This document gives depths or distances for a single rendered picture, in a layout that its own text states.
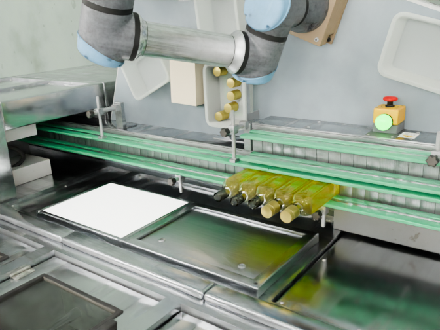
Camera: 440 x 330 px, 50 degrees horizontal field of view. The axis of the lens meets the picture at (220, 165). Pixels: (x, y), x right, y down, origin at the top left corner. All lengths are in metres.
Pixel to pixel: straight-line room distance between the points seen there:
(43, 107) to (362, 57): 1.22
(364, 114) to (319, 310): 0.63
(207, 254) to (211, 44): 0.56
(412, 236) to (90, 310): 0.88
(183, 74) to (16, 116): 0.66
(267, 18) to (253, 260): 0.63
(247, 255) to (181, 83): 0.74
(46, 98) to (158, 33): 0.92
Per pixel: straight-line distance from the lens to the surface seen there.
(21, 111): 1.96
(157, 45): 1.19
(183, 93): 1.76
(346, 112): 1.52
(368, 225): 1.46
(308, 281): 1.26
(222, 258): 1.29
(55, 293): 1.34
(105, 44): 1.15
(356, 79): 1.49
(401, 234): 1.44
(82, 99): 2.12
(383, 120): 1.38
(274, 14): 1.23
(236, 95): 1.65
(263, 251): 1.32
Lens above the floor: 2.13
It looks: 49 degrees down
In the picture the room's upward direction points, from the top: 115 degrees counter-clockwise
